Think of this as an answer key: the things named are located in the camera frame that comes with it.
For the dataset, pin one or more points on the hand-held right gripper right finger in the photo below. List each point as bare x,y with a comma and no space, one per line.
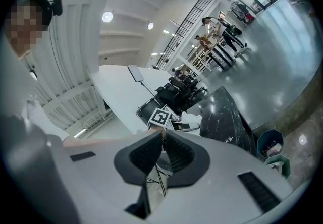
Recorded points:
217,167

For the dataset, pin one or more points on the black marble counter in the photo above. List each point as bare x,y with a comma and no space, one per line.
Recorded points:
224,117

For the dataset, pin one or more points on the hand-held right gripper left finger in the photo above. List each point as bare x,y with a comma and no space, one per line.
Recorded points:
101,182

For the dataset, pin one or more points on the black metal railing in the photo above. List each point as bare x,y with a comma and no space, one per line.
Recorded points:
186,23

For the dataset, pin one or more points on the light panel on stand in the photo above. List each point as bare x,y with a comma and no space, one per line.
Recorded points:
136,73

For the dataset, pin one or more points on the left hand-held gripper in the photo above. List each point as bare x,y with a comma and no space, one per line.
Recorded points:
159,117

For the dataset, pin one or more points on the black round drum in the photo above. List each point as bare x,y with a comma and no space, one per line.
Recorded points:
147,112

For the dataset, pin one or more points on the light wooden table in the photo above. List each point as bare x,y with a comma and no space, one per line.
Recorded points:
204,54

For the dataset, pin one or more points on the person's head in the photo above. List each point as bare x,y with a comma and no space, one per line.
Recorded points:
24,25

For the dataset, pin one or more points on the black head camera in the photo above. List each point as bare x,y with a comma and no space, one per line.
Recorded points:
57,4

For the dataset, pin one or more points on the group of black office chairs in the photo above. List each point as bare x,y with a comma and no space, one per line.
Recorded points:
179,91

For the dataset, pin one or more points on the teal hexagonal bin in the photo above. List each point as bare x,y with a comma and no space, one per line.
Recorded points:
270,142

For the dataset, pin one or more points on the green hexagonal bin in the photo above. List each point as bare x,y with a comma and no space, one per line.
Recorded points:
280,165

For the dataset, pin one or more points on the round ceiling lamp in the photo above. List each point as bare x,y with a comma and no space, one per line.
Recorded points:
107,17
150,25

